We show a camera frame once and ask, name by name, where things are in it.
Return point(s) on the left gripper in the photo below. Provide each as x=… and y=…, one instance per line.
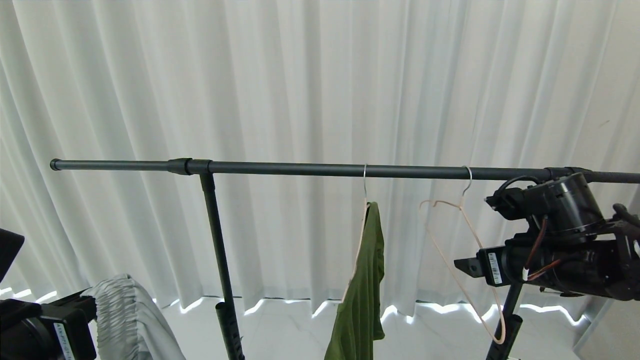
x=40, y=335

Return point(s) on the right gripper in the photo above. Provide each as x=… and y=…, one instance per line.
x=510, y=267

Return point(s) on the white curtain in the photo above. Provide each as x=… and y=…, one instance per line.
x=300, y=75

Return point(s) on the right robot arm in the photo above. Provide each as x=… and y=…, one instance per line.
x=575, y=200

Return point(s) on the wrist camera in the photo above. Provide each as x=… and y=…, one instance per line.
x=7, y=250
x=515, y=202

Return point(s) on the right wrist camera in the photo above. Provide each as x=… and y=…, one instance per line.
x=515, y=202

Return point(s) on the green printed sleeveless shirt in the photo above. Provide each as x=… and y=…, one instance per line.
x=362, y=300

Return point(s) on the black clothes rack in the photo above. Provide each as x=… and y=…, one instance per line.
x=350, y=170

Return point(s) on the pale grey garment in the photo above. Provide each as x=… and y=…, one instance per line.
x=125, y=320

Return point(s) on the pink clothes hanger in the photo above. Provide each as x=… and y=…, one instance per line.
x=364, y=185
x=467, y=182

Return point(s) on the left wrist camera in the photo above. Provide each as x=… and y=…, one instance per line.
x=7, y=250

